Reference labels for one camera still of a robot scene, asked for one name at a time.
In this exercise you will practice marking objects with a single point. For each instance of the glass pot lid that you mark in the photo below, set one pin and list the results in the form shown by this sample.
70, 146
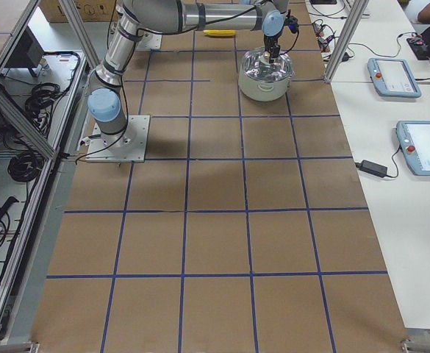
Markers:
257, 66

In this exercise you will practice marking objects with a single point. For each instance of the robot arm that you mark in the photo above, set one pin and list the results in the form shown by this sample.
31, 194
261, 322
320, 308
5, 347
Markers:
154, 62

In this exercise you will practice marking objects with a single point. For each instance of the near teach pendant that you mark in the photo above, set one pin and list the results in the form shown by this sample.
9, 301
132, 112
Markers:
414, 139

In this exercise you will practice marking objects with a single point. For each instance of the black power adapter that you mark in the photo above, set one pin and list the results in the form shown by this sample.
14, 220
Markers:
372, 168

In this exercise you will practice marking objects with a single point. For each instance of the cardboard box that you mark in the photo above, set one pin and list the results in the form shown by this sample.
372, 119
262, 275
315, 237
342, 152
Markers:
89, 10

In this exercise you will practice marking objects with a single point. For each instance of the teach pendant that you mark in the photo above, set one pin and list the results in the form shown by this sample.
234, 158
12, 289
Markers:
414, 139
393, 78

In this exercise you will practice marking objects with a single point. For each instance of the far teach pendant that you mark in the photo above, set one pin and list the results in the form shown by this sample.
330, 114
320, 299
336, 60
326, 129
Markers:
393, 78

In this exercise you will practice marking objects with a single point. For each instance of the pale green steel pot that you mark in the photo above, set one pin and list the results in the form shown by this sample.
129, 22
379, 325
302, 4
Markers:
262, 91

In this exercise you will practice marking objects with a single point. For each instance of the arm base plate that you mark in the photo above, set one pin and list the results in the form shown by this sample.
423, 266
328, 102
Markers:
114, 149
149, 42

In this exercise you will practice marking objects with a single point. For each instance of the aluminium frame post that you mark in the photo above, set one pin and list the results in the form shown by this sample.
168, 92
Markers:
347, 32

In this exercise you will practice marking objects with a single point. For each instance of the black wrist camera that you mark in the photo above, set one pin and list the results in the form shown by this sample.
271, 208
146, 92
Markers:
291, 22

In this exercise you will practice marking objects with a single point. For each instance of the yellow corn cob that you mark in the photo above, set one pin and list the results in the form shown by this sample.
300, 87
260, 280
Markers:
220, 33

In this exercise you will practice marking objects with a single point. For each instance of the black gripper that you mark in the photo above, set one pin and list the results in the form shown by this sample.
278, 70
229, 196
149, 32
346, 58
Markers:
270, 36

